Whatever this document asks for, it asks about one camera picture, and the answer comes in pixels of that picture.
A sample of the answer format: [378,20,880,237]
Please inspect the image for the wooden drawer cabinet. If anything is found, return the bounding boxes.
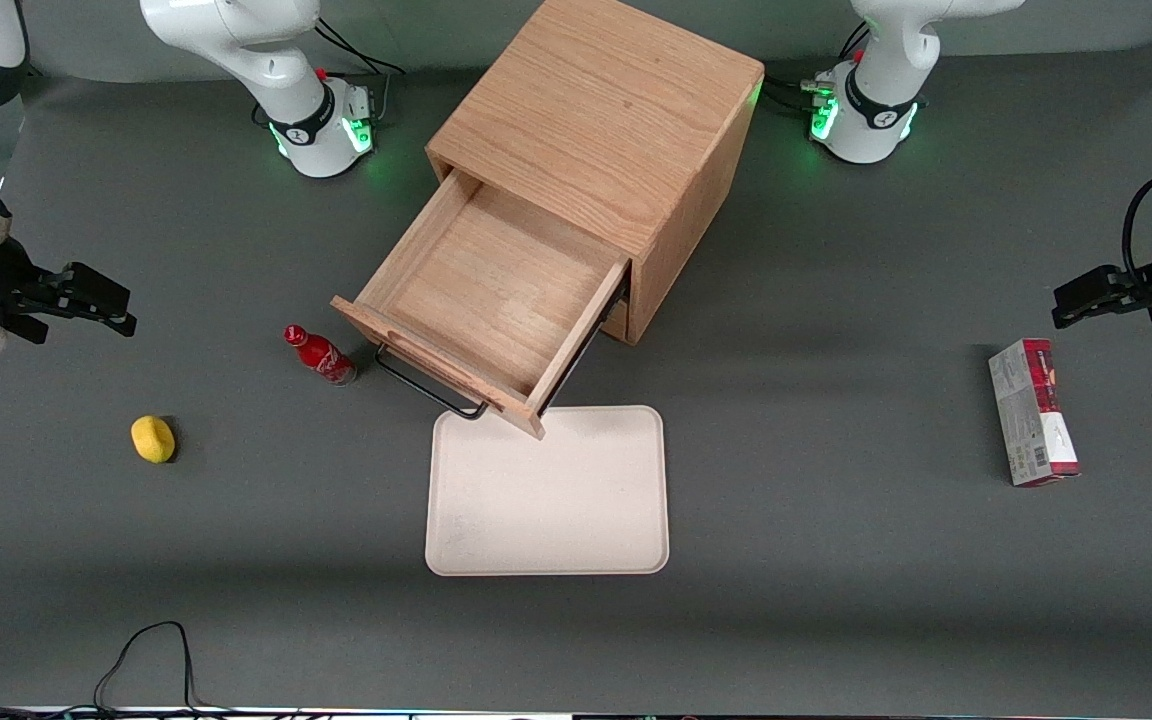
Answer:
[426,0,765,346]

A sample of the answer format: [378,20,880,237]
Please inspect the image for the red plaid cardboard box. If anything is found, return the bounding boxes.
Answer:
[988,338,1081,488]

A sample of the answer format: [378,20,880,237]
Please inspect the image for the yellow lemon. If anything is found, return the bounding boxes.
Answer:
[130,415,177,464]

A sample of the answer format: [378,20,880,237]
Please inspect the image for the red cola bottle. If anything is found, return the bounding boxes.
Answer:
[283,323,359,387]

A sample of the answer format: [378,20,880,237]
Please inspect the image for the beige plastic tray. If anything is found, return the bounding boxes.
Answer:
[425,405,670,577]

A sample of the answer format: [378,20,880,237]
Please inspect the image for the black looped table cable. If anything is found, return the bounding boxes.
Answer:
[94,620,207,719]

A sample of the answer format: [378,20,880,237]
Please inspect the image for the black right base cables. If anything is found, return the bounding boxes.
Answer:
[312,15,406,79]

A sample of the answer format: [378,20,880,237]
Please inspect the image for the black base cables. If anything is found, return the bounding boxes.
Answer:
[764,20,872,113]
[312,15,406,79]

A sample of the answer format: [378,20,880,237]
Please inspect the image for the black left base cables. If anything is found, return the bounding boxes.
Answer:
[764,20,872,113]

